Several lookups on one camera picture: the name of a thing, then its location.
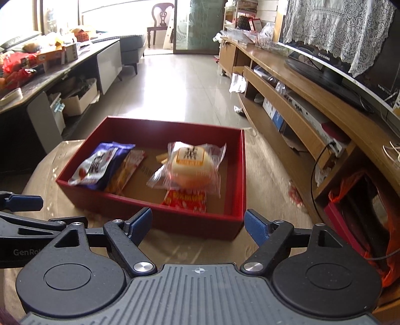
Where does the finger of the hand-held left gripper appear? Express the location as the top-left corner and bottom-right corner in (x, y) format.
(0, 190), (44, 213)
(0, 212), (90, 236)

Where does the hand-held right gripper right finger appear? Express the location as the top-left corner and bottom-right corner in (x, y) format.
(240, 209), (346, 277)

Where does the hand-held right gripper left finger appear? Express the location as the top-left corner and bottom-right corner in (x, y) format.
(53, 207), (157, 277)

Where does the red snack packet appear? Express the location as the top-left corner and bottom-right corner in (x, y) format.
(161, 189), (207, 214)

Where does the orange snack packet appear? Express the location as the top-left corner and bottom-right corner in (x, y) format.
(104, 149), (147, 195)

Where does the red cardboard box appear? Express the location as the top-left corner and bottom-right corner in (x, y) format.
(55, 115), (246, 241)

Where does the purple snack packet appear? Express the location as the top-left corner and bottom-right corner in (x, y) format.
(68, 142), (136, 191)

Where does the bun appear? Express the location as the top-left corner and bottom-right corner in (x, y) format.
(147, 141), (226, 198)

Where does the blue and white box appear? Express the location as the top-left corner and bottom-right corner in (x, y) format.
(262, 97), (287, 132)

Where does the open cardboard box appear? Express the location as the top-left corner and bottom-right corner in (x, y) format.
(61, 79), (100, 117)

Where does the dark coffee table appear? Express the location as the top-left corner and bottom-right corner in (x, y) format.
(0, 39), (123, 176)

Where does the wooden television cabinet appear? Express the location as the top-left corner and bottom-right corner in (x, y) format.
(218, 36), (400, 219)

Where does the long white box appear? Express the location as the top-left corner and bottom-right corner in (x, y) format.
(286, 90), (348, 154)

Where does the red plastic bag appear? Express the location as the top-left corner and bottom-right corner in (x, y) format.
(0, 52), (36, 91)

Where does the white plastic bag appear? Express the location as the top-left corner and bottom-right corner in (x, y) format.
(229, 74), (247, 94)

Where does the orange carton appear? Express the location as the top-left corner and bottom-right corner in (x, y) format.
(26, 47), (66, 68)

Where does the small white carton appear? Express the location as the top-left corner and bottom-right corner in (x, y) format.
(64, 43), (79, 63)

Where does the curved television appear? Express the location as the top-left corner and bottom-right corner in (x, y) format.
(278, 0), (400, 121)

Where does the grey sofa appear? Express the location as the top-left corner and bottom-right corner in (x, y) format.
(90, 33), (147, 76)

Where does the clear plastic bag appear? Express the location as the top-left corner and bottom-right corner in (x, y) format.
(258, 22), (277, 48)

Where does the wooden chair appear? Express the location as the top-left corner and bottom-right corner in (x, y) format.
(147, 2), (176, 49)

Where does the glass sliding door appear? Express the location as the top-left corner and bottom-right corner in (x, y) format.
(173, 0), (224, 54)

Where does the white lace cloth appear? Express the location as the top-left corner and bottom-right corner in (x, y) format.
(283, 0), (396, 77)

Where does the black cable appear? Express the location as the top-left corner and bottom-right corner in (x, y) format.
(309, 142), (336, 216)

